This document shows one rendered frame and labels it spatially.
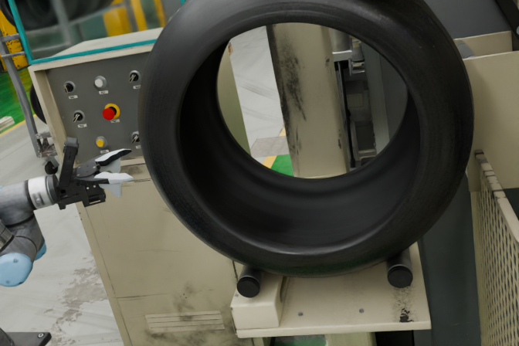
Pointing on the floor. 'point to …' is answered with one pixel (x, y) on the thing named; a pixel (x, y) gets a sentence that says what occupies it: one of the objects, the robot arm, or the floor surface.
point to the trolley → (25, 94)
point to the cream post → (311, 114)
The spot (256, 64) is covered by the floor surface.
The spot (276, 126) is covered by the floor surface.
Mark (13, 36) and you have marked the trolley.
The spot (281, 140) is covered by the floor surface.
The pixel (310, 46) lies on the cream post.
